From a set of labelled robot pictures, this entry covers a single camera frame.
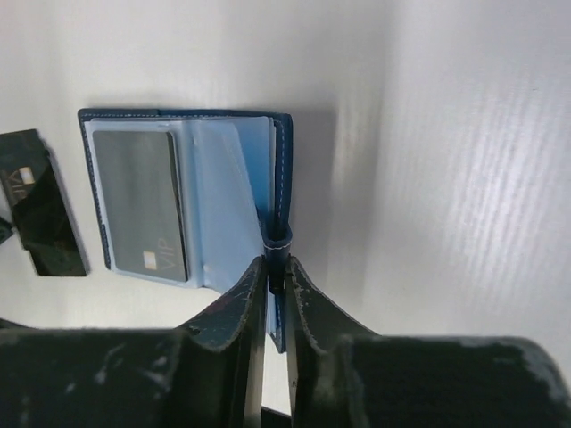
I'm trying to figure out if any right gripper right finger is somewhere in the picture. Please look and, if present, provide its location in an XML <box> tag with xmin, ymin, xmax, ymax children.
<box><xmin>285</xmin><ymin>257</ymin><xmax>377</xmax><ymax>427</ymax></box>

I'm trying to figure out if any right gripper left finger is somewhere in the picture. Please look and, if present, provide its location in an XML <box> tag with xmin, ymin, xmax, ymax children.
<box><xmin>178</xmin><ymin>257</ymin><xmax>267</xmax><ymax>427</ymax></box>

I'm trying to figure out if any black credit card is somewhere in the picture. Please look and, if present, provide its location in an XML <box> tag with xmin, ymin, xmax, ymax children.
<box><xmin>92</xmin><ymin>130</ymin><xmax>188</xmax><ymax>283</ymax></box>

